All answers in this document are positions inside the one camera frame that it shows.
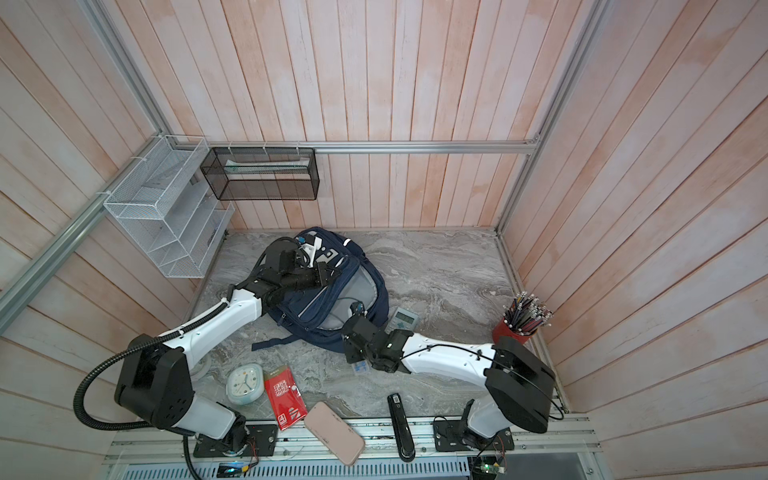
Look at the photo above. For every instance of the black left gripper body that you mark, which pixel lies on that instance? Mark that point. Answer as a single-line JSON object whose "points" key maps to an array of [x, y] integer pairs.
{"points": [[305, 277]]}

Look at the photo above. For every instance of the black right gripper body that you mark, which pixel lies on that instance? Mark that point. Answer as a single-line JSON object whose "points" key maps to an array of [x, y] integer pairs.
{"points": [[353, 351]]}

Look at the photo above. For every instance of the light blue calculator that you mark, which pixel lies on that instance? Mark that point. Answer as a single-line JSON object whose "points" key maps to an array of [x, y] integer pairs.
{"points": [[402, 319]]}

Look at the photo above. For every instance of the navy blue backpack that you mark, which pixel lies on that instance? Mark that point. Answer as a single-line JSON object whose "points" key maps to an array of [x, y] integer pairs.
{"points": [[317, 315]]}

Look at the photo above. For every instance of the red booklet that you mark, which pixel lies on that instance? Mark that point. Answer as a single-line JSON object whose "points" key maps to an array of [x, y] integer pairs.
{"points": [[285, 398]]}

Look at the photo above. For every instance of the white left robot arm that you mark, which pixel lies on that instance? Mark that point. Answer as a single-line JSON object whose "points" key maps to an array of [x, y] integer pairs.
{"points": [[155, 379]]}

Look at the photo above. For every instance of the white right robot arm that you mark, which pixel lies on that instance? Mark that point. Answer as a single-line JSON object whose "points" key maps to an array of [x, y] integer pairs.
{"points": [[519, 386]]}

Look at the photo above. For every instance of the black stapler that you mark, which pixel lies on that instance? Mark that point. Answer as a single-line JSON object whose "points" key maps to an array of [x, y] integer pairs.
{"points": [[403, 437]]}

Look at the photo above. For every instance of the pink pencil case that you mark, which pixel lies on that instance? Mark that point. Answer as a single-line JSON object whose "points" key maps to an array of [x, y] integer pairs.
{"points": [[334, 433]]}

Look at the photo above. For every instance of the mint green alarm clock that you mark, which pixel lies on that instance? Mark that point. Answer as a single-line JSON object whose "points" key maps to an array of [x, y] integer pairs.
{"points": [[245, 384]]}

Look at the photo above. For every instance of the red pencil holder with pencils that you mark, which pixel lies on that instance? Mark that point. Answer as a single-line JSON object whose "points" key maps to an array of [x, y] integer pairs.
{"points": [[522, 319]]}

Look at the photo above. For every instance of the black mesh wall basket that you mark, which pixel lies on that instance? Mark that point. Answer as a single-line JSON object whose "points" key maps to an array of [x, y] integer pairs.
{"points": [[262, 173]]}

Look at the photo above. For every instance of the white wire mesh shelf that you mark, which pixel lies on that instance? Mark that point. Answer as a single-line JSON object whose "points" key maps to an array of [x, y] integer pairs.
{"points": [[169, 210]]}

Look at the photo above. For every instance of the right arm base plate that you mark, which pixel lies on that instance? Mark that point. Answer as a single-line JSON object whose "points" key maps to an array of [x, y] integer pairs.
{"points": [[454, 436]]}

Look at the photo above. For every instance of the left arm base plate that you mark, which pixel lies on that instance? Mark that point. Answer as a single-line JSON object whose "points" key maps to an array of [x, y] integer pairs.
{"points": [[245, 440]]}

